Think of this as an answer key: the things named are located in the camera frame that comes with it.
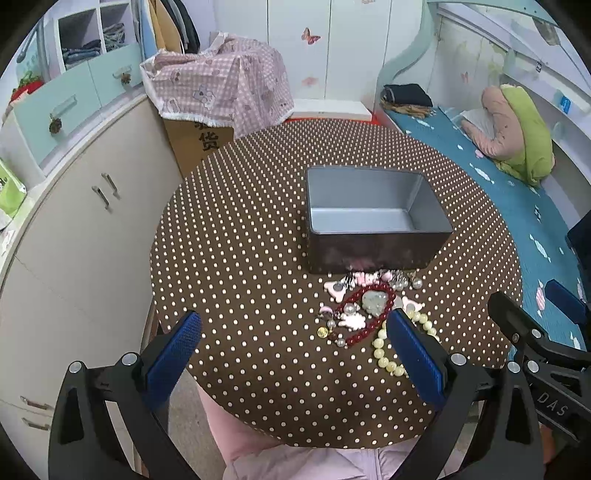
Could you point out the cardboard box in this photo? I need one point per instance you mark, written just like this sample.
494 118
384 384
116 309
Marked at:
191 142

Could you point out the pink checkered cloth cover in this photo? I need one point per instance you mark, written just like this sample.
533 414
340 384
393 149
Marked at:
236 82

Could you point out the grey metal tin box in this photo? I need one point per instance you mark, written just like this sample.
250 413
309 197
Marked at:
362 219

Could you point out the green packet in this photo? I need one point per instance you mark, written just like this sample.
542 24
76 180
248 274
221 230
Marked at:
13 191

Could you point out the hanging clothes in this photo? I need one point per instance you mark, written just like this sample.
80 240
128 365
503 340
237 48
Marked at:
172 27

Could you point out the pale green jade pendant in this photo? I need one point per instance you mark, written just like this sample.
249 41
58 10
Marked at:
374 302

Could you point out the pink and green pillow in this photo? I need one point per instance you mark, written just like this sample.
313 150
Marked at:
510 131

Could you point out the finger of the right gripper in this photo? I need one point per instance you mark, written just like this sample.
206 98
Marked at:
570 305
515 324

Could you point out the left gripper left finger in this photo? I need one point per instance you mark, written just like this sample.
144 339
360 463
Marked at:
83 443

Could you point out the mint green drawer unit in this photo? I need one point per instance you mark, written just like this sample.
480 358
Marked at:
56 109

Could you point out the pink kitty charm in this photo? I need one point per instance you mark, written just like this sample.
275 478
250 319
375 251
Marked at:
347 316

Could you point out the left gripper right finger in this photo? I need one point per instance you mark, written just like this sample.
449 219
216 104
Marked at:
507 441

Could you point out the brown polka dot tablecloth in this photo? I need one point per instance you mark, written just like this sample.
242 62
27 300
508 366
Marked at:
232 245

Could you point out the folded dark clothes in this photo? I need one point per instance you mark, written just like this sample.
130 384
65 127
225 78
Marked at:
406 94

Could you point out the beige cabinet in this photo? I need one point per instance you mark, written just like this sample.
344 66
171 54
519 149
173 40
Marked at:
78 285

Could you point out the white bear charm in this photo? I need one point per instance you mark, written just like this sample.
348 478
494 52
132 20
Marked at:
337 289

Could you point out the blue bed sheet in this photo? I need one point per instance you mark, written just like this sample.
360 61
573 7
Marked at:
538 230

